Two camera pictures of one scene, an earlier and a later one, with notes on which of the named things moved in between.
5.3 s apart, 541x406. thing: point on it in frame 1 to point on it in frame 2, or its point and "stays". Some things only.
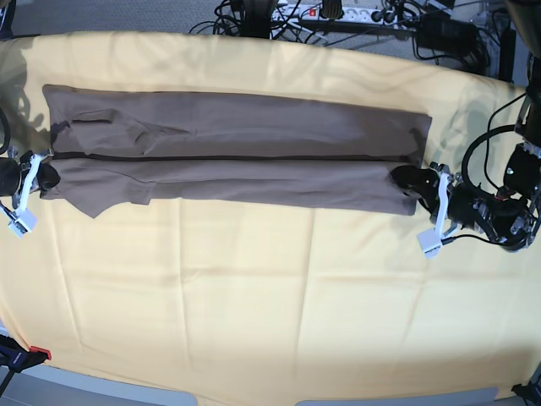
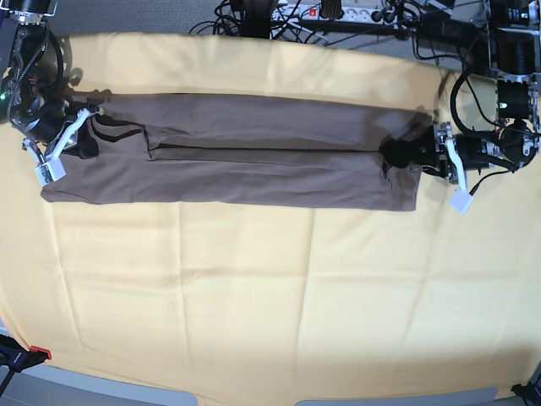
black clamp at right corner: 531,392 stays
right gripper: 455,205 to 476,153
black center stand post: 258,13 stays
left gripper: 13,172 to 42,118
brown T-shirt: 112,145 stays
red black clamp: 13,354 stays
